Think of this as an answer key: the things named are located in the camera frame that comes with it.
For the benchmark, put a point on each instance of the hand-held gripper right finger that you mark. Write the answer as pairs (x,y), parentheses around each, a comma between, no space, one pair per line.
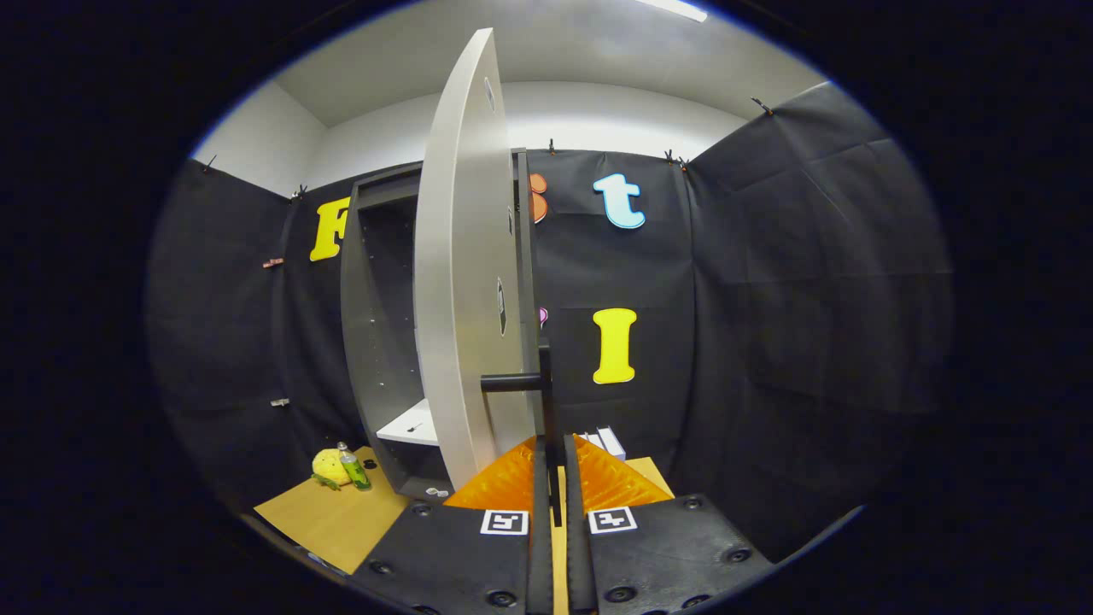
(576,530)

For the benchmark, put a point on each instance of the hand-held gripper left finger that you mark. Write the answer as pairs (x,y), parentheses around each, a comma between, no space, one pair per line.
(540,530)

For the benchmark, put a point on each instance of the beige shoe cabinet door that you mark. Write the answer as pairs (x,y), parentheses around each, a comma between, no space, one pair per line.
(461,299)

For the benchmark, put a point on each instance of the grey shoe cabinet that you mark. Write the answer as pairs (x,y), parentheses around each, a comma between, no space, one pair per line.
(367,342)

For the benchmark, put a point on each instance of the white cabinet shelf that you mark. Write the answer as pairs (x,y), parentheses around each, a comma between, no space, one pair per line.
(410,424)

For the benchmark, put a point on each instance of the grey and white book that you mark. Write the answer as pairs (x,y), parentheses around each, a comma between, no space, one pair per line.
(593,441)

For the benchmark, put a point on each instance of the lavender book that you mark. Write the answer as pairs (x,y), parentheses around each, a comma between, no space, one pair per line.
(611,442)

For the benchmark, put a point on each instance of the green plastic bottle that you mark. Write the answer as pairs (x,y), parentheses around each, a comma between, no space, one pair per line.
(354,471)

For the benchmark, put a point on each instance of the yellow plush toy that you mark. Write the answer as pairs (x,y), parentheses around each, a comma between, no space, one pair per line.
(327,465)

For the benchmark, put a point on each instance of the black backdrop cloth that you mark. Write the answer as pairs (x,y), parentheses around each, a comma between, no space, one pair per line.
(768,299)

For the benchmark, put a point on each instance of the ceiling light panel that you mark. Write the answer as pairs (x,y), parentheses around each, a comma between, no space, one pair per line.
(675,8)

